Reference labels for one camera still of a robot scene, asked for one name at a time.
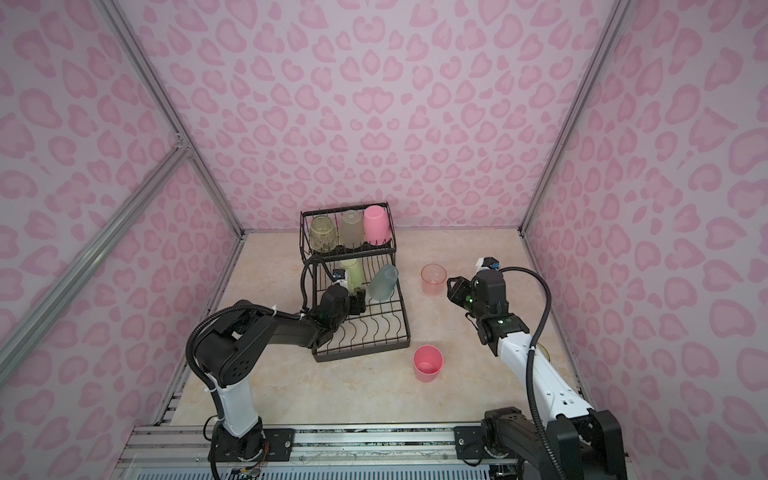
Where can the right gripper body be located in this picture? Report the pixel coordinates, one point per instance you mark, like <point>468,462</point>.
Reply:
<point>464,295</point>

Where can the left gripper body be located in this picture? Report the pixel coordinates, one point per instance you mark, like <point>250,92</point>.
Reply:
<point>357,304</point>

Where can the teal plastic cup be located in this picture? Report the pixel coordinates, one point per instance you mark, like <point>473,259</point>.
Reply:
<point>383,284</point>

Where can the pale green mug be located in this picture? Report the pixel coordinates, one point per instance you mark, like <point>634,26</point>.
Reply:
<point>354,273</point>

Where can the clear pink plastic cup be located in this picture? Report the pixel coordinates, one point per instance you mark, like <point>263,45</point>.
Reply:
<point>433,279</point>

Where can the pale green textured cup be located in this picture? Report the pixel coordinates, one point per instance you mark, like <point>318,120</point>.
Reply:
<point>351,230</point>

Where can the bright green plastic cup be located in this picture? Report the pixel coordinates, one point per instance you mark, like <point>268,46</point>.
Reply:
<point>323,235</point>

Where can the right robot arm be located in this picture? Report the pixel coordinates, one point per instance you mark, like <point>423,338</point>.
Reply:
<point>540,384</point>

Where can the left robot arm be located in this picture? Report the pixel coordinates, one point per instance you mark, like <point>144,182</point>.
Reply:
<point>224,348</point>

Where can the pink cup front right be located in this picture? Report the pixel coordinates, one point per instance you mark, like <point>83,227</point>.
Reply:
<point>428,362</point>

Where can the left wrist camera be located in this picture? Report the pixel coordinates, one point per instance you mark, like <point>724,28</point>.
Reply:
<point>339,277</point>

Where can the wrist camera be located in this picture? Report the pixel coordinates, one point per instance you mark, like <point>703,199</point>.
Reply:
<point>487,263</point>
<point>339,277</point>

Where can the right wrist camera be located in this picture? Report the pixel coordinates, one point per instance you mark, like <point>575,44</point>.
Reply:
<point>487,263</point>

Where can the black wire dish rack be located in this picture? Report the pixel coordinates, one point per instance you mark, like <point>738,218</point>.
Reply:
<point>384,325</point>

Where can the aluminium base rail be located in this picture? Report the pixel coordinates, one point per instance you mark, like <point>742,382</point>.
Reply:
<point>315,451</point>

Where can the aluminium frame diagonal bar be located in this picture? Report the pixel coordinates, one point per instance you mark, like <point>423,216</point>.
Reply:
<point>39,320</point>

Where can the aluminium frame post right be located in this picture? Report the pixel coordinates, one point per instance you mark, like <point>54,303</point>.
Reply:
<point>619,15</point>

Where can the aluminium frame post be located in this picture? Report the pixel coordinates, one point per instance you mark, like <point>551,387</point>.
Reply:
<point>619,15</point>
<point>126,36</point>

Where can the aluminium frame post left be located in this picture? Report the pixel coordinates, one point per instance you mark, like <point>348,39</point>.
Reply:
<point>126,36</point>

